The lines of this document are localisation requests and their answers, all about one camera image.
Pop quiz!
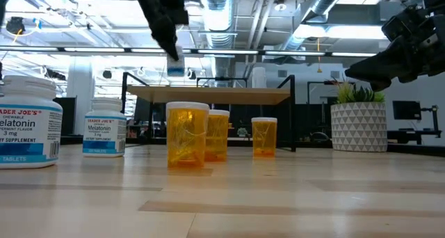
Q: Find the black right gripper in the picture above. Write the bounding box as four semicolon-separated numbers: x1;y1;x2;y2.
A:
344;15;445;92

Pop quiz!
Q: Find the white melatonin supplement bottle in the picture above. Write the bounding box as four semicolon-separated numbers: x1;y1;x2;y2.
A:
0;74;64;170
82;97;128;159
166;45;186;77

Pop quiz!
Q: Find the clear plastic bottle white cap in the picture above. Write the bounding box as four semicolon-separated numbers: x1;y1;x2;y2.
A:
252;66;268;89

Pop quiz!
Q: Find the amber pill bottle white cap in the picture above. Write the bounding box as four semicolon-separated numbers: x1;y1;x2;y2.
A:
251;117;278;159
207;109;231;163
165;102;210;170

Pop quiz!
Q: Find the black computer monitor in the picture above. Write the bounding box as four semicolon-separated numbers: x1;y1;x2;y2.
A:
392;100;422;120

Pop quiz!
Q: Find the succulent in patterned white pot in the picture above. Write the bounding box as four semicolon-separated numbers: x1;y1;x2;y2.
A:
326;76;389;153

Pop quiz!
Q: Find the black background desk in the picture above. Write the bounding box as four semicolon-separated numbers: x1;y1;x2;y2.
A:
387;128;443;145

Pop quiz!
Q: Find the black partition panel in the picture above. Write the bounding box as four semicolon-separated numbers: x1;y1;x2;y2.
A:
54;97;76;136

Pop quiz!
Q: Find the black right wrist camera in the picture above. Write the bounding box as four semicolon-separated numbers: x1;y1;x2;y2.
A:
381;4;432;40

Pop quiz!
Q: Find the corrugated silver ventilation duct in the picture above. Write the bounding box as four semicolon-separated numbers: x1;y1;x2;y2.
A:
198;0;241;88

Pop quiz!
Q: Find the black rail with light strips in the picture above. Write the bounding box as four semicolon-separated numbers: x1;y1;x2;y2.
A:
0;45;378;58

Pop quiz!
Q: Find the yellow hanging cord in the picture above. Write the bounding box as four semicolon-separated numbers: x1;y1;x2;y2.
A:
315;38;323;74

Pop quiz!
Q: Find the wooden shelf black metal frame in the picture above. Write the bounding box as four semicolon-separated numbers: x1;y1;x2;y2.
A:
120;72;297;152

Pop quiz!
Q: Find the smooth silver ventilation duct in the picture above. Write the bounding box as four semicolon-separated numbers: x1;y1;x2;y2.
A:
281;0;350;53

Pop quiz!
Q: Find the black ceiling cable reel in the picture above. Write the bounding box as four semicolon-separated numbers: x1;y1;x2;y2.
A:
5;17;26;35

